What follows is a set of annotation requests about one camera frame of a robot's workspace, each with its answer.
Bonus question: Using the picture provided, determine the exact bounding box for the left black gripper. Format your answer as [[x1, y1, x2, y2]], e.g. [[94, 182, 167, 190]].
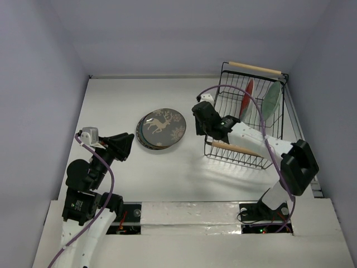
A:
[[91, 131, 134, 187]]

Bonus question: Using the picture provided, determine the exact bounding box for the red teal flower plate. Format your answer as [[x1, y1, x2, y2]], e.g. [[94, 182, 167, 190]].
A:
[[239, 78, 255, 121]]

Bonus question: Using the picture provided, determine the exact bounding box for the grey deer snowflake plate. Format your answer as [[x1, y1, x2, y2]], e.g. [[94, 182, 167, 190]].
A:
[[142, 108, 186, 148]]

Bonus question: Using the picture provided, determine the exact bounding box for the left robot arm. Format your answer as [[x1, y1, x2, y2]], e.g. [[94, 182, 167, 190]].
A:
[[51, 127, 134, 267]]

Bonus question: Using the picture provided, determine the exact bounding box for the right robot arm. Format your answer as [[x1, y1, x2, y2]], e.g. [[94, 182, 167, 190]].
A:
[[192, 101, 320, 221]]

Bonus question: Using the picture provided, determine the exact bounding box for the green leaf plate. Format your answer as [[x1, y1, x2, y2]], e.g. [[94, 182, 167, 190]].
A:
[[262, 81, 282, 121]]

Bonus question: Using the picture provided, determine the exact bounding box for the white front platform board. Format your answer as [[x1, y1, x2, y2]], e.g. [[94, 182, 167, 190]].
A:
[[33, 198, 353, 267]]

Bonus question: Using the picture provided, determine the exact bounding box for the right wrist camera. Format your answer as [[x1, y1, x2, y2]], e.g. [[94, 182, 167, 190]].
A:
[[196, 93, 214, 106]]

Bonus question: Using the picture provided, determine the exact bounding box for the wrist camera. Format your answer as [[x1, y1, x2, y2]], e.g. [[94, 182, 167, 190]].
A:
[[196, 93, 214, 106], [79, 127, 99, 147]]

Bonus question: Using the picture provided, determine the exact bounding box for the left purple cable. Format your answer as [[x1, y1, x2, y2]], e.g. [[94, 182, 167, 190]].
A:
[[47, 132, 115, 268]]

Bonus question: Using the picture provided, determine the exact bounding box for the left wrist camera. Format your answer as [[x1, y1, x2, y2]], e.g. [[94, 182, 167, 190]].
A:
[[79, 127, 99, 147]]

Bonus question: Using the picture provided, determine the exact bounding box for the black wire dish rack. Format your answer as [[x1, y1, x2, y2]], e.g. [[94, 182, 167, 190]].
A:
[[204, 61, 289, 170]]

